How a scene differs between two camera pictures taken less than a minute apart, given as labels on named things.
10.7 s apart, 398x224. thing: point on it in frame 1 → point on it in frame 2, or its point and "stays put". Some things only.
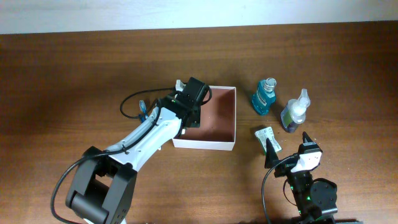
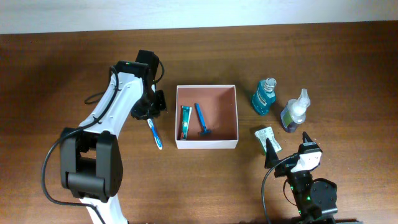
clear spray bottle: x=295 y=112 stays put
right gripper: x=271 y=156 stays put
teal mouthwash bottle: x=265 y=95 stays put
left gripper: x=198 y=120 → x=141 y=113
